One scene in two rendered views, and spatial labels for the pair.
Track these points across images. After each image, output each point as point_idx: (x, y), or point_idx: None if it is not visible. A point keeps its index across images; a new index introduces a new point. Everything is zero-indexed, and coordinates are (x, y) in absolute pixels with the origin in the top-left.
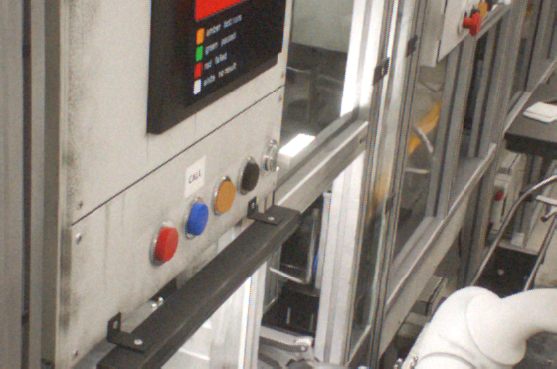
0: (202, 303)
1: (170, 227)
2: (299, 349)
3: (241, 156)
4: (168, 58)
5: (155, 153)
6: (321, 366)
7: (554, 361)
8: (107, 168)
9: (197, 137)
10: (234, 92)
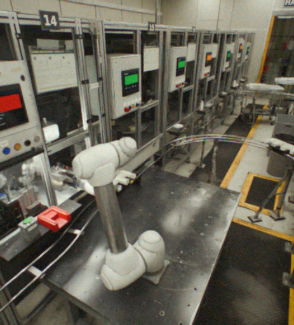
0: (4, 165)
1: None
2: (73, 174)
3: (23, 139)
4: None
5: None
6: (77, 178)
7: (159, 177)
8: None
9: (2, 136)
10: (14, 127)
